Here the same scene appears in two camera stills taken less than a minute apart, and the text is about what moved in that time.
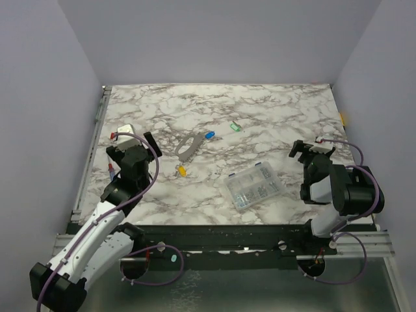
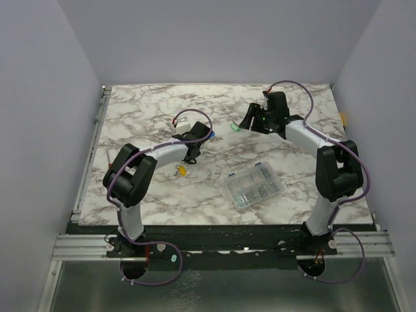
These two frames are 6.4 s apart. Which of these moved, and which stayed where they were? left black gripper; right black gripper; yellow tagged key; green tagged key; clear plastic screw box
Moved: right black gripper; left black gripper
Stayed: yellow tagged key; green tagged key; clear plastic screw box
